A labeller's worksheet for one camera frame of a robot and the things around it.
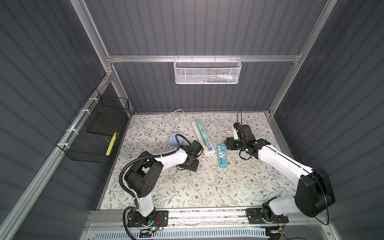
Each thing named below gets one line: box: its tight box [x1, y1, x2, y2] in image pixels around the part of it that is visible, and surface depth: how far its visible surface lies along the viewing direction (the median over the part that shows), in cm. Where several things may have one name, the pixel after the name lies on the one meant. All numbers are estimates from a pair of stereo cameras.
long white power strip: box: [191, 120, 216, 155], surface depth 101 cm
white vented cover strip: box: [93, 228, 270, 240], surface depth 72 cm
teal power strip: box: [217, 144, 228, 169], surface depth 95 cm
